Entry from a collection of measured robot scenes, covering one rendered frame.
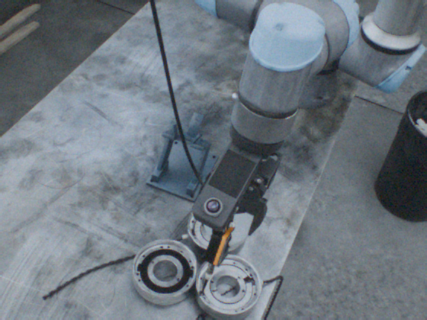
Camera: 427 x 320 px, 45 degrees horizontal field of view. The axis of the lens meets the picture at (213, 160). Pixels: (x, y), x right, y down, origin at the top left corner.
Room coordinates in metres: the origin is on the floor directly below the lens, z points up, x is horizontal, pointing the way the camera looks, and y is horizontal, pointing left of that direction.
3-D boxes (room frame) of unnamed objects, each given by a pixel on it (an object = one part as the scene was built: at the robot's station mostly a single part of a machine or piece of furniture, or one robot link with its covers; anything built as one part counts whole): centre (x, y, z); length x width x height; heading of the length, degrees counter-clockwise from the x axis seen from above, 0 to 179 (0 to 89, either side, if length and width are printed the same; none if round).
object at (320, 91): (0.98, -0.18, 0.85); 0.15 x 0.15 x 0.10
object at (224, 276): (0.41, -0.06, 0.82); 0.10 x 0.10 x 0.04
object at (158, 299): (0.42, 0.05, 0.82); 0.10 x 0.10 x 0.04
